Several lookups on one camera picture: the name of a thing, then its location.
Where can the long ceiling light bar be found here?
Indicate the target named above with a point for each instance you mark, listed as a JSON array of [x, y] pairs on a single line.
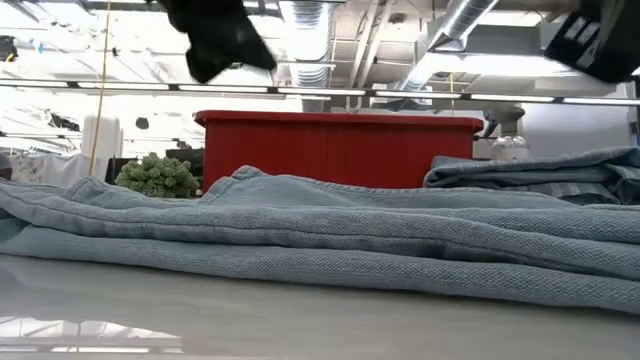
[[400, 93]]

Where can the white draped cloth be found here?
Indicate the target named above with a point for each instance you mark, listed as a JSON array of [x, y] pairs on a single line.
[[50, 170]]

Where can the small black round fixture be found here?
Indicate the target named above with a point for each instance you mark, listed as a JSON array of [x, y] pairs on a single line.
[[142, 123]]

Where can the potted green artificial plant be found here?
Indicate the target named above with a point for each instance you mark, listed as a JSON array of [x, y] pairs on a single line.
[[157, 176]]

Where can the dark shelf unit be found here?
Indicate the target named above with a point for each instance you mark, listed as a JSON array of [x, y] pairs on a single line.
[[192, 157]]

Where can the clear spray bottle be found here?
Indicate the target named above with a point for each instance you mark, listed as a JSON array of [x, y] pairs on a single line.
[[509, 135]]

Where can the silver spiral air duct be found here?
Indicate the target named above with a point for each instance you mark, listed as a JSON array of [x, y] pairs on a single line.
[[450, 35]]

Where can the white standing column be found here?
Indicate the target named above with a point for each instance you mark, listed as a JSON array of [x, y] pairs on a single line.
[[102, 137]]

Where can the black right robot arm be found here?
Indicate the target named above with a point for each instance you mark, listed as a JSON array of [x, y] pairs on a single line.
[[600, 40]]

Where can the black ceiling dome camera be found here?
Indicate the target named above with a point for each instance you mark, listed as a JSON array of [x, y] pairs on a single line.
[[7, 49]]

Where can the silver corrugated air duct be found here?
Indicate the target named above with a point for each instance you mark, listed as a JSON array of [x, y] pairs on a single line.
[[307, 45]]

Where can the striped light blue shirt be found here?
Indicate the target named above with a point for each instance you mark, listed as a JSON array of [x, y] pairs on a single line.
[[550, 175]]

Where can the red plastic laundry bin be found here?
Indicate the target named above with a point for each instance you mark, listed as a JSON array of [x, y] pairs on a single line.
[[340, 150]]

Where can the plain light blue garment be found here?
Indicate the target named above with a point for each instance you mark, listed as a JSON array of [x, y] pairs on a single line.
[[300, 235]]

